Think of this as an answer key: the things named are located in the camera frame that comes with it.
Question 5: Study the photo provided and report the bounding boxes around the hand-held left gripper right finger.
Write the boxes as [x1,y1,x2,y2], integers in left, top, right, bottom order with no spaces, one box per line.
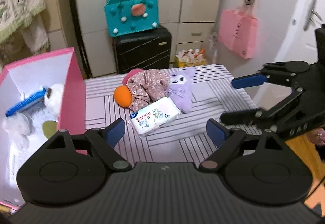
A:
[198,118,287,172]

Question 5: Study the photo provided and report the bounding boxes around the person's right hand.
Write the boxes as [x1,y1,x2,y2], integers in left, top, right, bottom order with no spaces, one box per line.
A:
[308,126,325,147]

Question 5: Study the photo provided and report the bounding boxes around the clear plastic bag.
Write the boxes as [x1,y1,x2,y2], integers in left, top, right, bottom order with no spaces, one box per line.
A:
[208,31,219,63]

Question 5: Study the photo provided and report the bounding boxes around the floral fabric hat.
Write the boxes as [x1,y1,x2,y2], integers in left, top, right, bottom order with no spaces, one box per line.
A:
[126,69,170,110]

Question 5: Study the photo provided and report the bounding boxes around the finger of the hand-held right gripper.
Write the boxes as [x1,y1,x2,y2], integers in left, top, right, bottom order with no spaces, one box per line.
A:
[231,61,311,90]
[220,88,304,130]

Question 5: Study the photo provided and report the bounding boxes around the orange plush ball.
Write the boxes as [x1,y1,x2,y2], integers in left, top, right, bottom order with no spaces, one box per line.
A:
[113,86,133,107]

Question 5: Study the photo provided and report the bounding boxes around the metal door handle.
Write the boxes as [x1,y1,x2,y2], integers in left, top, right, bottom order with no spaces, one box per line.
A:
[303,0,323,31]

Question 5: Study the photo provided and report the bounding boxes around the teal felt tote bag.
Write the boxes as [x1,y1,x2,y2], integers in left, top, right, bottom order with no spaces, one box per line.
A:
[105,0,160,37]

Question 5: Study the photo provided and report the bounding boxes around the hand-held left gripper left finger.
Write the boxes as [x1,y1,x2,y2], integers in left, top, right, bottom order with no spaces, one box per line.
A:
[42,118,132,171]

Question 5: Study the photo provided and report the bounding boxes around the cream fleece pajama pants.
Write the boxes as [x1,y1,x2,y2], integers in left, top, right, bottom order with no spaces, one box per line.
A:
[20,15,50,56]

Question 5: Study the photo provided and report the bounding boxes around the purple plush toy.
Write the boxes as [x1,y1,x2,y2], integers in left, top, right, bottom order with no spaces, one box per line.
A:
[166,67,196,113]

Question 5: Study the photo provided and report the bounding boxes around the striped pink tablecloth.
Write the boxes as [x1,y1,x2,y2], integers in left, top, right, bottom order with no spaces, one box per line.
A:
[84,64,259,164]

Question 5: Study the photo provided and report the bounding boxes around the blue wet wipes pack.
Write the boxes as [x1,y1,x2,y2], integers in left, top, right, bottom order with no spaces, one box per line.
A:
[5,87,49,117]

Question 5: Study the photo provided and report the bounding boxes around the white fluffy plush green leaf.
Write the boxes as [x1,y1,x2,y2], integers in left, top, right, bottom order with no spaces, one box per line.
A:
[2,112,57,142]

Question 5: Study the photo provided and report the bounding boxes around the pink cardboard box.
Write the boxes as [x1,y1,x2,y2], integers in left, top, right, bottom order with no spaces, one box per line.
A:
[0,48,87,210]

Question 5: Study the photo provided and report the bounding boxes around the pink shopping bag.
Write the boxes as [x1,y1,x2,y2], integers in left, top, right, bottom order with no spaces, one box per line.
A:
[218,7,258,59]

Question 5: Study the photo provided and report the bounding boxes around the black hard suitcase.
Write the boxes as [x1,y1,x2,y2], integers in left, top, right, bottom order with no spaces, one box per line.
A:
[112,25,172,74]

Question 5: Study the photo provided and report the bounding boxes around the pink fluffy pompom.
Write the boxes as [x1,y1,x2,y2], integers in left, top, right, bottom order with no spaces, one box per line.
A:
[122,69,143,86]

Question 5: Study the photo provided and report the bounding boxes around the white wet wipes pack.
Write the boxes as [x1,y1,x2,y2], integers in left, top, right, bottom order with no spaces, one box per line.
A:
[128,96,181,137]

